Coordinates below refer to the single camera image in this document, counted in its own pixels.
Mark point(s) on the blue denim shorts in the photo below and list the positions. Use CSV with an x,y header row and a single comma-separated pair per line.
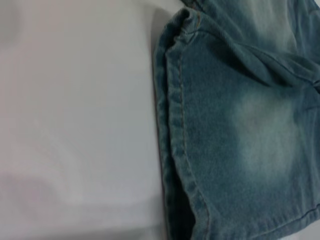
x,y
237,130

